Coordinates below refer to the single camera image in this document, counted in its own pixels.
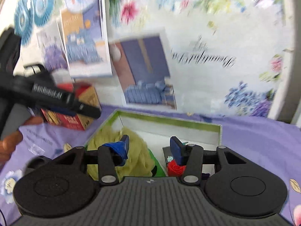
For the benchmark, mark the blue paper fan decoration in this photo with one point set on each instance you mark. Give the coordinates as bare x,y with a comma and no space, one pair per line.
30,14

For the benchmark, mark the black lidded coffee cup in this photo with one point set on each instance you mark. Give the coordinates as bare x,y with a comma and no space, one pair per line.
35,163

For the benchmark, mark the dark blue bedroom poster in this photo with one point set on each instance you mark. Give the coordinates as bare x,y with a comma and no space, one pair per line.
141,65

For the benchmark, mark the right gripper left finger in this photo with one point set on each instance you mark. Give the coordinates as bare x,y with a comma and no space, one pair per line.
110,155

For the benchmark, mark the olive yellow fluffy cloth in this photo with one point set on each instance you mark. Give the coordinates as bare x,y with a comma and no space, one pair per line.
137,160

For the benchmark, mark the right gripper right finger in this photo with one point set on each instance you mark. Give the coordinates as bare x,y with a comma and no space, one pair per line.
190,156

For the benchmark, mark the blue bedding poster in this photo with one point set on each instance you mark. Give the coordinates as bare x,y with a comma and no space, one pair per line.
85,41

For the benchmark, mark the green open gift box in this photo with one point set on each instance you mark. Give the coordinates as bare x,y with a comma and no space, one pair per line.
156,131

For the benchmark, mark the red cracker box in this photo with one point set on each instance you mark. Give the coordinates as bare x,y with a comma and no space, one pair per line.
85,94

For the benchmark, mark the green and grey plush cloth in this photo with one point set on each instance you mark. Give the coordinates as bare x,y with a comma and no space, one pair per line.
157,171

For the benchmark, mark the person's left hand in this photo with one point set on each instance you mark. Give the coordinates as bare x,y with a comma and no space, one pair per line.
9,143

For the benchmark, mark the purple floral bedsheet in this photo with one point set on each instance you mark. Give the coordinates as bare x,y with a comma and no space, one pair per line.
274,145

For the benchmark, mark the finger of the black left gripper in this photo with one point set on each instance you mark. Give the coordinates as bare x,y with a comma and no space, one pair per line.
71,106

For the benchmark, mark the purple bedding poster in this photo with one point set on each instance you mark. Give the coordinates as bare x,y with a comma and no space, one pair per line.
52,47

